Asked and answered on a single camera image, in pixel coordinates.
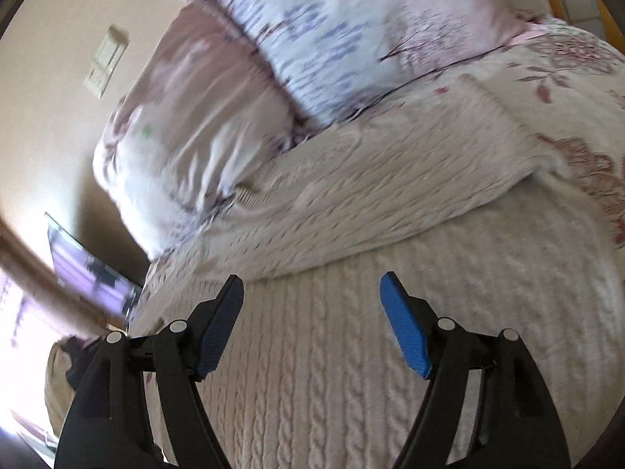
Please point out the white wall switch panel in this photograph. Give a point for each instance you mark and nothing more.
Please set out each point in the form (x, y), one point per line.
(105, 61)

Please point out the floral bed sheet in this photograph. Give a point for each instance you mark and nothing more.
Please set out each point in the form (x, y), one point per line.
(576, 107)

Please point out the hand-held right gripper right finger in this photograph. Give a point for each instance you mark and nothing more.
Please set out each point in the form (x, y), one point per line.
(405, 322)

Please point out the pink beige floral pillow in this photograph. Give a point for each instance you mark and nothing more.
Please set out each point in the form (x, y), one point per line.
(195, 132)

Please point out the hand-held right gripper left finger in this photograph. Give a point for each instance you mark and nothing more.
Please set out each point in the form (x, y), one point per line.
(219, 332)

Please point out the beige and dark cloth bundle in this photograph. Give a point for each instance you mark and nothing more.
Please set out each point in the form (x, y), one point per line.
(58, 376)

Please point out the dark flat screen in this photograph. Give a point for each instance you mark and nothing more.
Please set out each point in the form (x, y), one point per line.
(83, 259)

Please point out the white pillow with blue print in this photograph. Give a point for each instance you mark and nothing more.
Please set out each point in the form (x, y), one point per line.
(342, 34)

